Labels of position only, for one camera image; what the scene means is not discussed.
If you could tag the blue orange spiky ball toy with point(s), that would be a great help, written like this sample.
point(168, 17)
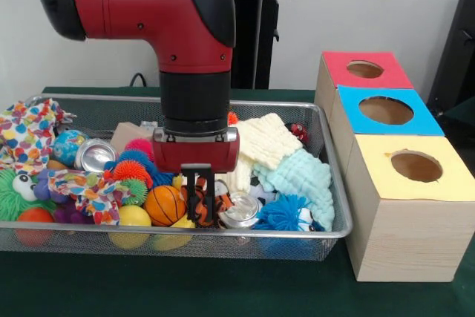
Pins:
point(130, 172)

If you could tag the orange striped tiger plush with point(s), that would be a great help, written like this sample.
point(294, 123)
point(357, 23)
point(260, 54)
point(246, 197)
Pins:
point(222, 200)

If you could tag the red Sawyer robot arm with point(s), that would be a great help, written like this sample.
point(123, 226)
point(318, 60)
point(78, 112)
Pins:
point(148, 5)

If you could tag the wooden box with three holes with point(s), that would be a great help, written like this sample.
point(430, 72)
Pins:
point(408, 242)

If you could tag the blue green globe ball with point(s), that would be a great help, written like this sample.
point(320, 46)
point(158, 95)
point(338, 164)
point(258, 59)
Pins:
point(68, 146)

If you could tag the orange toy basketball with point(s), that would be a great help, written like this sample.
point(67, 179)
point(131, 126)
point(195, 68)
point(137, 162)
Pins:
point(163, 205)

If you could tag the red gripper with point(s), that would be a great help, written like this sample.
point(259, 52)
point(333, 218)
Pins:
point(196, 153)

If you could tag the blue fuzzy toy with eyes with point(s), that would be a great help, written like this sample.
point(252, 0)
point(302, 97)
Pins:
point(282, 213)

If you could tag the green fuzzy toy with eyes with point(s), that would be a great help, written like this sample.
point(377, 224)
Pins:
point(9, 198)

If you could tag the mint waffle cloth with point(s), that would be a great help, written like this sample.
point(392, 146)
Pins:
point(308, 183)

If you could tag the dark green table cloth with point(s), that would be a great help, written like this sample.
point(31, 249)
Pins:
point(185, 287)
point(464, 109)

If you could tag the cream waffle cloth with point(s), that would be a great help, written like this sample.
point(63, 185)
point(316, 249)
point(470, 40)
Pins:
point(267, 139)

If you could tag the colourful spotted cloth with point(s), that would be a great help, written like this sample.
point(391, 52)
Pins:
point(26, 135)

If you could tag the black upright panel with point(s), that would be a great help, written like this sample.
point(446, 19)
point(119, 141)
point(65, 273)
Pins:
point(456, 53)

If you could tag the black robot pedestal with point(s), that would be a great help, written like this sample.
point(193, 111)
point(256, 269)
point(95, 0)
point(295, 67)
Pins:
point(256, 42)

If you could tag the silver drink can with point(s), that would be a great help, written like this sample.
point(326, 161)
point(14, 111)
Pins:
point(241, 213)

